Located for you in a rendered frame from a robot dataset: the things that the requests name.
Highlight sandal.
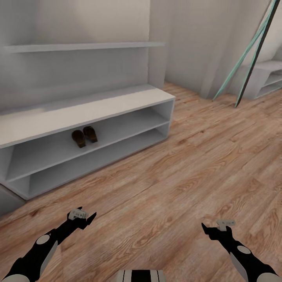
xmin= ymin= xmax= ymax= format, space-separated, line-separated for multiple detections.
xmin=83 ymin=127 xmax=98 ymax=143
xmin=72 ymin=130 xmax=86 ymax=148

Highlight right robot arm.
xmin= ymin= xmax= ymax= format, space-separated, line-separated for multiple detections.
xmin=201 ymin=219 xmax=282 ymax=282

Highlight robot trunk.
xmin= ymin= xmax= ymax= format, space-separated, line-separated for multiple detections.
xmin=115 ymin=270 xmax=166 ymax=282

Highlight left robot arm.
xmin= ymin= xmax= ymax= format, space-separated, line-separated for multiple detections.
xmin=1 ymin=208 xmax=97 ymax=282

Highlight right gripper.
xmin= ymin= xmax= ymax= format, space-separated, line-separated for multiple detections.
xmin=201 ymin=223 xmax=233 ymax=246

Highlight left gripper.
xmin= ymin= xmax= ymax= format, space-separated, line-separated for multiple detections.
xmin=61 ymin=213 xmax=97 ymax=236

